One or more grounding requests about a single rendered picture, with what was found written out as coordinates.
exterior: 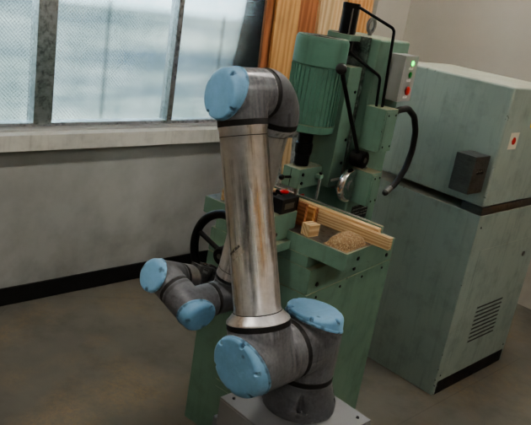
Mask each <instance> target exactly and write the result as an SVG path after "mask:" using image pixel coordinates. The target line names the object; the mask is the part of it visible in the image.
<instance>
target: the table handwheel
mask: <svg viewBox="0 0 531 425"><path fill-rule="evenodd" d="M217 218H223V219H226V212H225V210H214V211H210V212H208V213H206V214H205V215H203V216H202V217H201V218H200V219H199V220H198V222H197V223H196V226H195V227H194V229H193V231H192V235H191V238H190V257H191V261H193V262H196V263H198V264H200V262H201V260H200V257H199V239H200V236H201V237H202V238H203V239H204V240H205V241H206V242H207V243H208V244H209V245H210V246H211V247H212V248H213V249H214V251H213V258H214V261H215V262H216V263H217V264H218V265H219V262H220V259H221V255H222V253H223V247H224V245H222V246H218V245H217V244H216V243H215V242H214V241H213V240H212V239H210V238H209V237H208V236H207V235H206V234H205V233H204V232H203V231H202V230H203V229H204V227H205V226H206V225H207V224H208V223H209V222H210V221H212V220H213V219H217Z"/></svg>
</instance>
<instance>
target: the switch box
mask: <svg viewBox="0 0 531 425"><path fill-rule="evenodd" d="M412 61H414V62H415V65H414V66H413V70H409V68H410V67H412V66H411V62H412ZM418 61H419V57H418V56H414V55H410V54H405V53H392V58H391V63H390V69H389V79H388V84H387V89H386V95H385V99H386V100H392V101H395V102H400V101H409V100H410V95H411V90H412V87H413V83H414V79H415V75H416V69H417V64H418ZM409 72H412V77H411V78H408V74H409ZM407 79H410V82H406V80H407ZM407 87H410V93H409V94H408V95H407V97H406V98H404V99H403V96H405V89H406V88H407Z"/></svg>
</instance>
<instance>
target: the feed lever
mask: <svg viewBox="0 0 531 425"><path fill-rule="evenodd" d="M335 70H336V72H337V73H338V74H340V76H341V83H342V88H343V92H344V96H345V101H346V108H347V113H348V117H349V122H350V126H351V134H352V138H353V142H354V147H355V148H354V149H353V150H352V151H351V153H350V155H349V159H348V161H349V164H350V165H352V166H355V167H358V168H361V169H363V168H364V169H367V163H368V160H369V154H368V152H365V151H362V150H360V149H359V147H358V142H357V134H356V129H355V125H354V120H353V116H352V111H351V103H350V99H349V94H348V89H347V85H346V77H345V73H346V70H347V67H346V64H344V63H339V64H338V65H337V66H336V68H335Z"/></svg>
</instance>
